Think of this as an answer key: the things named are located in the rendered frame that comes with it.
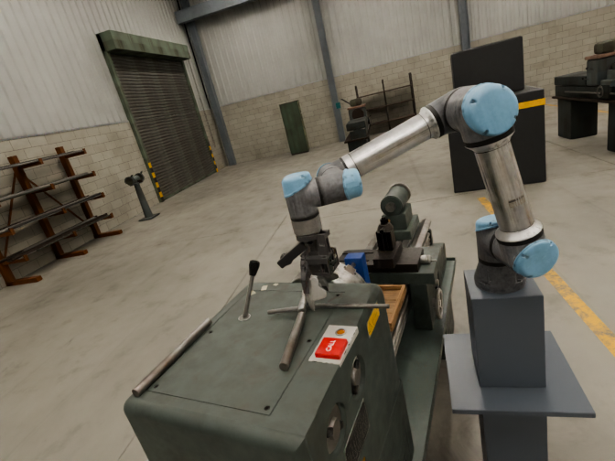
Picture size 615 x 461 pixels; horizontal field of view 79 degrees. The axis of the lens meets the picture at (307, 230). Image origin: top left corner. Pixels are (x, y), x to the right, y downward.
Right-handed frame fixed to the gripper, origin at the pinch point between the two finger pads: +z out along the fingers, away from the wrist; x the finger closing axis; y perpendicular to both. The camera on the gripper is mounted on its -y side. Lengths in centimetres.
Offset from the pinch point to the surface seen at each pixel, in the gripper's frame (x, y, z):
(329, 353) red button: -20.7, 11.1, 1.0
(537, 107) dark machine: 507, 101, 25
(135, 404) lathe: -42, -29, 3
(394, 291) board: 68, 1, 39
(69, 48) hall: 588, -832, -296
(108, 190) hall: 521, -808, 41
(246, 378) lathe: -29.8, -5.7, 2.3
